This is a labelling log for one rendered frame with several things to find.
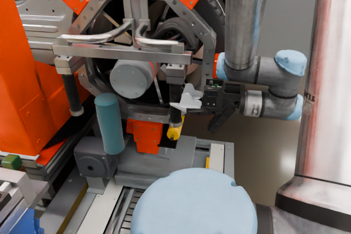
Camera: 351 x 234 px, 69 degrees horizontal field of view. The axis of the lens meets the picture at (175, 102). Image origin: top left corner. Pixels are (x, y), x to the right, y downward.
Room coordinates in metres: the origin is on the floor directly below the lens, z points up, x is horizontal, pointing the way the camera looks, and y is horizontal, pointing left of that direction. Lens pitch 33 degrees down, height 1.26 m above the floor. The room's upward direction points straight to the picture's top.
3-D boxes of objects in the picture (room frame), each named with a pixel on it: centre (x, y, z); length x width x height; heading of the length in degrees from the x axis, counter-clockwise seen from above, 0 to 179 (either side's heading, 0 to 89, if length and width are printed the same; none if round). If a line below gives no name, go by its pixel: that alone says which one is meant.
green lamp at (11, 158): (0.59, 0.53, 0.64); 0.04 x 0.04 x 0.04; 80
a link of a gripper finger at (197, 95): (0.67, -0.04, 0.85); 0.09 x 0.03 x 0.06; 72
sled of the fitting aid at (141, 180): (1.07, 0.05, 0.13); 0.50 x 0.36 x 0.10; 80
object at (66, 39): (0.81, 0.24, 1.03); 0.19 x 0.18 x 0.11; 170
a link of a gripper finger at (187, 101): (0.62, -0.03, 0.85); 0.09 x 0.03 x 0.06; 89
